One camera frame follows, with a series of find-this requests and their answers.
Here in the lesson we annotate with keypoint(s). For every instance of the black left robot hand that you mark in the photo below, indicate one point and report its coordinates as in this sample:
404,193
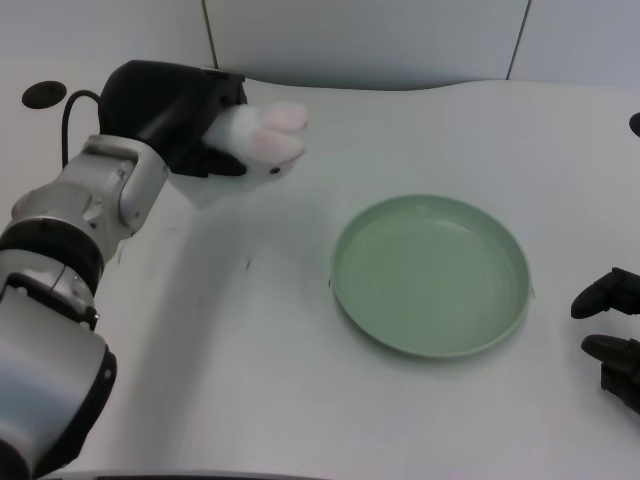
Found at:
165,112

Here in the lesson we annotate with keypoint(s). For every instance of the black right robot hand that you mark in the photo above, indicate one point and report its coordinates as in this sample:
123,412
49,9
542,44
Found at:
612,330

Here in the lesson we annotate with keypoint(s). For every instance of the white plush rabbit doll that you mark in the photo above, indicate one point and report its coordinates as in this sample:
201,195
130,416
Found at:
260,140

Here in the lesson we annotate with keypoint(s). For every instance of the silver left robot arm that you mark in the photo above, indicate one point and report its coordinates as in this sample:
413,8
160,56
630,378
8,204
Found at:
65,250

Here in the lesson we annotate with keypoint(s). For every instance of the green round plate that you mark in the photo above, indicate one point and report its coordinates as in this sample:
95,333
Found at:
432,276

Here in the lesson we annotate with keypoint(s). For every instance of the black round table grommet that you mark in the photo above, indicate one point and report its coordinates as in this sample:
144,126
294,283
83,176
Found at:
635,123
44,94

